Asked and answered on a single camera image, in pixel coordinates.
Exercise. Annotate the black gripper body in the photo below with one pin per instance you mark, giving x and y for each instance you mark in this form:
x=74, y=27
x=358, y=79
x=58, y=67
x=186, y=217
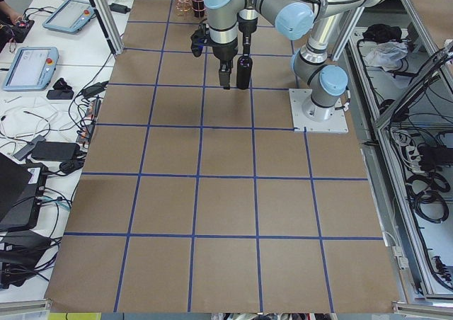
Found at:
x=224, y=53

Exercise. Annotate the far blue teach pendant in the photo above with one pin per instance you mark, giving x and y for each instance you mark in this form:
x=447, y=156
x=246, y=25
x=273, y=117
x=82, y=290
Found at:
x=70, y=17

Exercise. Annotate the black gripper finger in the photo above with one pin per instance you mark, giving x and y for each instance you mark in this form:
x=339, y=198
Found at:
x=221, y=78
x=225, y=66

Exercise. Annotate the aluminium frame post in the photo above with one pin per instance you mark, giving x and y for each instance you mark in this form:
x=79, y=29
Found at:
x=108, y=26

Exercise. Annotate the black power adapter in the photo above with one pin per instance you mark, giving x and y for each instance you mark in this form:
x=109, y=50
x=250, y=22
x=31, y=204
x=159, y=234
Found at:
x=119, y=8

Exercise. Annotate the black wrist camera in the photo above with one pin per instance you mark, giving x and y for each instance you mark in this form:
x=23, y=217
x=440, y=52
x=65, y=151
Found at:
x=199, y=39

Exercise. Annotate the near blue teach pendant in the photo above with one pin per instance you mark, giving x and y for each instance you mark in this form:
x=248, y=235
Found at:
x=32, y=69

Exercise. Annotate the black controller device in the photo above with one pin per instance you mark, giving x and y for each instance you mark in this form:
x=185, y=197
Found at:
x=61, y=90

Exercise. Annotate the crumpled white cloth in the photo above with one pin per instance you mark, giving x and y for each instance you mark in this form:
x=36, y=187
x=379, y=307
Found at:
x=387, y=55

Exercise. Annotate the black laptop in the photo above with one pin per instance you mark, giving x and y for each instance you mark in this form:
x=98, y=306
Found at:
x=22, y=186

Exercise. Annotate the black power brick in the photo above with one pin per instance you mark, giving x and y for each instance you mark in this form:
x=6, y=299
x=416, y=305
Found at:
x=55, y=151

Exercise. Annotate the blue teach pendant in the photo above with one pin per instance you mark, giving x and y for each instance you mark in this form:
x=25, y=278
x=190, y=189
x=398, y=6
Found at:
x=32, y=69
x=70, y=17

